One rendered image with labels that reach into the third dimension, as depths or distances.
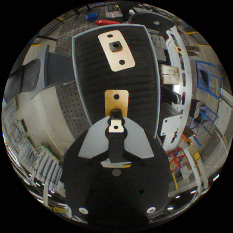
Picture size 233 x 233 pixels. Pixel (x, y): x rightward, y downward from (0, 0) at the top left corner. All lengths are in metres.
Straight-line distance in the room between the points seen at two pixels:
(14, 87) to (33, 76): 0.10
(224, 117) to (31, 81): 8.46
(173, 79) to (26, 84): 0.51
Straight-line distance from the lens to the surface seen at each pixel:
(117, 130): 0.16
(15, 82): 0.32
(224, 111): 8.09
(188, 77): 0.47
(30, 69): 0.34
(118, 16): 0.35
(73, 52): 0.15
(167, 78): 0.26
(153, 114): 0.16
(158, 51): 0.24
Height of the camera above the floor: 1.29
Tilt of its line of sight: 61 degrees down
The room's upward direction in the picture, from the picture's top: 178 degrees clockwise
